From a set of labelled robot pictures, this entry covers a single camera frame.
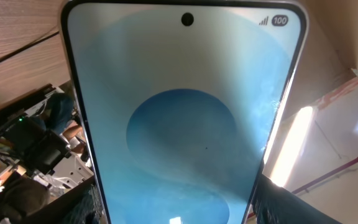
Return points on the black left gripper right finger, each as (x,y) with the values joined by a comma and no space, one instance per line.
(275,205)

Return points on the blue screen Galaxy smartphone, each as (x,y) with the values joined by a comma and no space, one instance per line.
(180,100)

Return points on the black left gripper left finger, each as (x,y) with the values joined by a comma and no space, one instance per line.
(79,205)

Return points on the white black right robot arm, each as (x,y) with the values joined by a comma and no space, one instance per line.
(41,165)

